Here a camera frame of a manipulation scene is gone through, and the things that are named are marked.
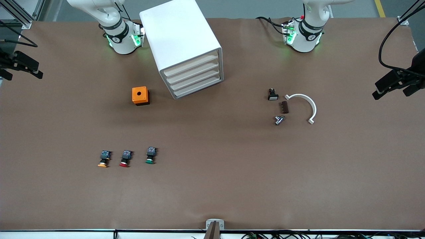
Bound orange and black button box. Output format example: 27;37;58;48
132;86;150;106

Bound brown table cover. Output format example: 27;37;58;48
0;17;425;231

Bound black arm base cable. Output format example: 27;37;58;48
256;16;287;35

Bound green push button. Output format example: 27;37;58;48
145;146;157;165

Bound yellow push button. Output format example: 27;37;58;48
98;150;112;168

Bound tangled black cables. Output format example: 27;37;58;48
191;230;425;239

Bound red push button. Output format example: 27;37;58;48
119;150;133;168

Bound white curved plastic bracket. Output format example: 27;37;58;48
285;94;317;125

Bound aluminium frame profile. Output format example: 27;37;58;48
397;0;425;26
0;0;43;30

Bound white drawer cabinet housing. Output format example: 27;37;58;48
139;0;224;100

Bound metal table edge bracket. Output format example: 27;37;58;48
205;218;225;239

